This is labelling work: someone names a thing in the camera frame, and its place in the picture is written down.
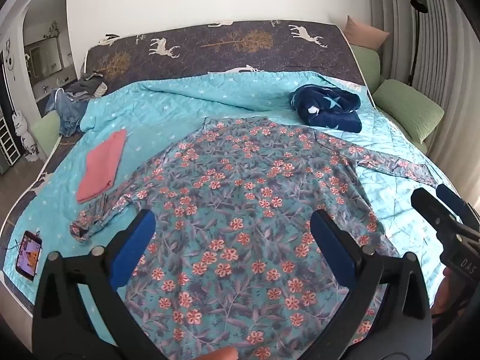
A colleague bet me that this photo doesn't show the teal floral shirt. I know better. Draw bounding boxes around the teal floral shirt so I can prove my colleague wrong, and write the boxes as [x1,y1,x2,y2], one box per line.
[69,116,437,360]

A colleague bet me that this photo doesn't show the grey curtain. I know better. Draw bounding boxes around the grey curtain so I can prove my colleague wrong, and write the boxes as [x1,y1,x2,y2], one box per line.
[367,0,480,211]

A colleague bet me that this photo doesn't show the deer print mattress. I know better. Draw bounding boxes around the deer print mattress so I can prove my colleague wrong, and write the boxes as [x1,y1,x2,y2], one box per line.
[0,19,376,319]

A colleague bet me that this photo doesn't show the teal quilted blanket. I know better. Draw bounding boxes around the teal quilted blanket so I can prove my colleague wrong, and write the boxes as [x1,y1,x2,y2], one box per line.
[2,71,466,360]

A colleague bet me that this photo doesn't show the green sofa cushion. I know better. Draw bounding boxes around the green sofa cushion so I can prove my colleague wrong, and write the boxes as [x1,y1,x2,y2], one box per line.
[373,79,445,143]
[352,45,381,94]
[32,112,62,152]

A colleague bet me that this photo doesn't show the black floor lamp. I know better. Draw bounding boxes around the black floor lamp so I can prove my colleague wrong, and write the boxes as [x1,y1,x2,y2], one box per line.
[407,0,430,87]

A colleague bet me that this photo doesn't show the smartphone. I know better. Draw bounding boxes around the smartphone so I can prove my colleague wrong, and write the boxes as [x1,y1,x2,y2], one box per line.
[14,230,44,282]

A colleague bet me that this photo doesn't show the navy star fleece garment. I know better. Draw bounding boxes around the navy star fleece garment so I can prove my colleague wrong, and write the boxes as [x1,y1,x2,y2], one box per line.
[289,84,362,134]

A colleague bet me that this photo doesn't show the arched wall mirror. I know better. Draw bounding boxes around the arched wall mirror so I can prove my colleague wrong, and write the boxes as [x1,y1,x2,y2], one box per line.
[22,0,81,102]

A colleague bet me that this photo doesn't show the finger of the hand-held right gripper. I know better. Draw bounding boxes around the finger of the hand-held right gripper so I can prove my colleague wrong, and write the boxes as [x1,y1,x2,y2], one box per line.
[410,187,480,242]
[436,184,480,229]

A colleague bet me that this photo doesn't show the folded pink cloth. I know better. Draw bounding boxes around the folded pink cloth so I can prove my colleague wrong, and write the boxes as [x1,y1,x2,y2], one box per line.
[76,129,128,204]

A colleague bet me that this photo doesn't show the person's left hand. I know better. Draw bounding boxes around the person's left hand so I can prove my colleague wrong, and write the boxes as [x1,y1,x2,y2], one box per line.
[204,347,239,360]

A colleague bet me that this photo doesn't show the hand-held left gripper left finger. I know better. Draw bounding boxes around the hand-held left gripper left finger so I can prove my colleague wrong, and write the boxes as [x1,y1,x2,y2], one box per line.
[32,208,156,360]

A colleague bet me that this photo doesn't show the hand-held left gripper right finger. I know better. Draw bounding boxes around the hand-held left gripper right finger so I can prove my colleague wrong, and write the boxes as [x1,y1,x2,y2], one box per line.
[311,209,432,360]

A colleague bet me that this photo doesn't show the white shelf unit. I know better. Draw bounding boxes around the white shelf unit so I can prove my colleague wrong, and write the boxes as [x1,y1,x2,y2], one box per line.
[0,116,19,166]

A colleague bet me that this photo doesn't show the grey clothes pile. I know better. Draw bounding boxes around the grey clothes pile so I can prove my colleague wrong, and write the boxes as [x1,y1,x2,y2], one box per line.
[71,71,109,100]

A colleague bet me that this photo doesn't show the pink pillow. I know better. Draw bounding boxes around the pink pillow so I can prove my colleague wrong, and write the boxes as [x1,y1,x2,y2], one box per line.
[343,15,391,50]

